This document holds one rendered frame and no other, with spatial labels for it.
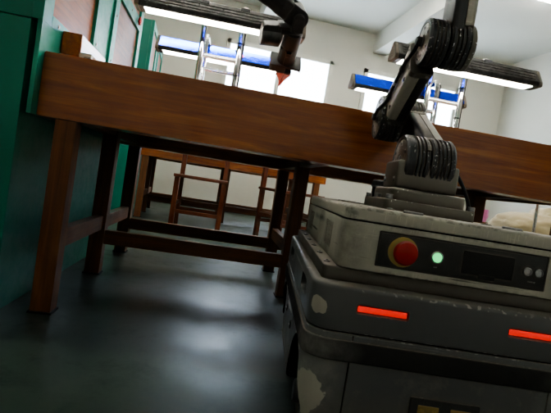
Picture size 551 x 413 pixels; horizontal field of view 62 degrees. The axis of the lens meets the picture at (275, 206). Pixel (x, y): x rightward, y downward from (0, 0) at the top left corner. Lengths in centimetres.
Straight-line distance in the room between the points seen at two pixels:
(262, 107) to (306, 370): 86
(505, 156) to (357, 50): 588
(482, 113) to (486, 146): 661
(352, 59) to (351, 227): 664
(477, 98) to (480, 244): 742
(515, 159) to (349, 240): 101
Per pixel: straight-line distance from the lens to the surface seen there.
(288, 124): 144
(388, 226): 82
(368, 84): 244
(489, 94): 839
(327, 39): 733
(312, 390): 84
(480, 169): 166
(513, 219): 430
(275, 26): 146
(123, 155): 443
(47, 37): 156
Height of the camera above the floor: 49
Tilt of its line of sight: 2 degrees down
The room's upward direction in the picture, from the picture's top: 9 degrees clockwise
